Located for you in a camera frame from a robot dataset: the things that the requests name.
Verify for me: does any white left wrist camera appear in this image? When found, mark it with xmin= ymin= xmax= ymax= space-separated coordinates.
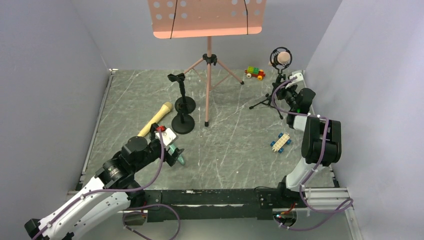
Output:
xmin=155 ymin=125 xmax=178 ymax=148

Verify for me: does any colourful toy block train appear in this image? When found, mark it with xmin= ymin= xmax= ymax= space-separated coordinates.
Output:
xmin=244 ymin=66 xmax=266 ymax=81

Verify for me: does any black round-base mic stand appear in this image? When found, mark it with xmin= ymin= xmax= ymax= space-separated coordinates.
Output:
xmin=167 ymin=73 xmax=196 ymax=114
xmin=171 ymin=103 xmax=195 ymax=135

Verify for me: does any pink music stand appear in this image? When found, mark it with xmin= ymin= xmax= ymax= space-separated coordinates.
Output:
xmin=147 ymin=0 xmax=267 ymax=127

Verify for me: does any front black round-base mic stand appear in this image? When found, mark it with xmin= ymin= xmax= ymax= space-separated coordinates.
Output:
xmin=171 ymin=103 xmax=195 ymax=135

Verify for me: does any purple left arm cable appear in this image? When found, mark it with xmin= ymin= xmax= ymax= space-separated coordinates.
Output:
xmin=31 ymin=129 xmax=181 ymax=240

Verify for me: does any black tripod microphone stand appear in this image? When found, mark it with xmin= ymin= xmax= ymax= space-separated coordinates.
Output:
xmin=249 ymin=46 xmax=294 ymax=120

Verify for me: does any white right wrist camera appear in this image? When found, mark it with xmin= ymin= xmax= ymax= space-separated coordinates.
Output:
xmin=285 ymin=72 xmax=304 ymax=89

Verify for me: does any white blue toy block car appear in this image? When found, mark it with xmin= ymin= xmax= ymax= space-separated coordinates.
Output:
xmin=270 ymin=132 xmax=292 ymax=153

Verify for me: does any pink microphone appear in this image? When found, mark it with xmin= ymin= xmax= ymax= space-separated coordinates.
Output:
xmin=268 ymin=51 xmax=292 ymax=66

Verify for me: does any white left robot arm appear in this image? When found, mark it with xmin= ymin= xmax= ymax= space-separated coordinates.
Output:
xmin=24 ymin=123 xmax=183 ymax=240

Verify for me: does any yellow microphone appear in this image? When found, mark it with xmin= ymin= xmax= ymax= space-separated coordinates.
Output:
xmin=137 ymin=102 xmax=173 ymax=137

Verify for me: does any rear black round-base mic stand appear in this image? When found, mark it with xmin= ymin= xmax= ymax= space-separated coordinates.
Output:
xmin=167 ymin=73 xmax=196 ymax=114

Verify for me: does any teal microphone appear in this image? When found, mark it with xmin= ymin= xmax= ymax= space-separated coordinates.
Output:
xmin=168 ymin=143 xmax=186 ymax=166

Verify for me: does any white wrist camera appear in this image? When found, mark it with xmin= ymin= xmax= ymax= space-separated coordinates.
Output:
xmin=285 ymin=72 xmax=304 ymax=89
xmin=155 ymin=125 xmax=178 ymax=148

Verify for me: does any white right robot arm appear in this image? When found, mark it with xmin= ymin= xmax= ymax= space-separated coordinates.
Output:
xmin=272 ymin=85 xmax=342 ymax=204

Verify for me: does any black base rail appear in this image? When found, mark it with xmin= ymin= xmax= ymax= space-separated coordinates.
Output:
xmin=127 ymin=187 xmax=307 ymax=223

